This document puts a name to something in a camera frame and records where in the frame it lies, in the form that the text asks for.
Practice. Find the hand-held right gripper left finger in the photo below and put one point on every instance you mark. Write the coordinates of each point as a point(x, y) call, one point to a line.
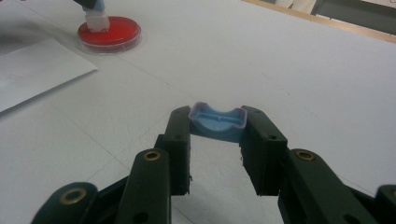
point(179, 149)

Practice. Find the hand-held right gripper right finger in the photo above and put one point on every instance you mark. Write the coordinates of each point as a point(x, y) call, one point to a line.
point(264, 155)

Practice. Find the small white blue stamp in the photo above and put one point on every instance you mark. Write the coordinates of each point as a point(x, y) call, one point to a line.
point(97, 21)

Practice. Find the blue stamp cap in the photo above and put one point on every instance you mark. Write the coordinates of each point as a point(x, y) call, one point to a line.
point(218, 124)

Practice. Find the round red ink pad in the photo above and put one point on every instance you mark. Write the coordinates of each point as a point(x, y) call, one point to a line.
point(121, 32)

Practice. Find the white paper sheet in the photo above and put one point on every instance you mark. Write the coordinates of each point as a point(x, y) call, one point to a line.
point(37, 74)

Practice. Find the white table cover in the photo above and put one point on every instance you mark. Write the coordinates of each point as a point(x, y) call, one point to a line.
point(280, 77)

